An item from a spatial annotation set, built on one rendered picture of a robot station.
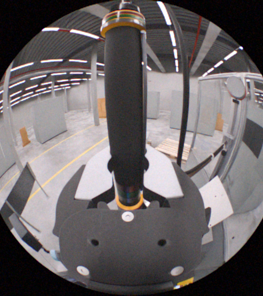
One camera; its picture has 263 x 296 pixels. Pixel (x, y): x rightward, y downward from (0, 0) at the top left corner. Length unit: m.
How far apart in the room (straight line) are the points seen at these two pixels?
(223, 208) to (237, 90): 0.64
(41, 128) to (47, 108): 1.08
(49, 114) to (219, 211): 6.55
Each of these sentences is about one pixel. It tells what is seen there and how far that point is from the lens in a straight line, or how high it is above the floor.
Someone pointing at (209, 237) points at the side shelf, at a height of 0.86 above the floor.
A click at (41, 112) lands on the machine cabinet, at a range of 6.20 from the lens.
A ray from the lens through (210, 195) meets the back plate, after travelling 0.61.
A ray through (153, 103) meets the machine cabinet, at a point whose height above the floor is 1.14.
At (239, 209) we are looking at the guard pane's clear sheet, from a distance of 0.88.
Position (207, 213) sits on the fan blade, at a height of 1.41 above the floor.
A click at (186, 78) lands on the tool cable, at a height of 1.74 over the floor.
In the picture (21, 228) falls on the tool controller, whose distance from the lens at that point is 0.84.
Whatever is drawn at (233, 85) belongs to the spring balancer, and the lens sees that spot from 0.75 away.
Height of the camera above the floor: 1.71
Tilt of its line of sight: 29 degrees down
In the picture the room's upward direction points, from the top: 1 degrees counter-clockwise
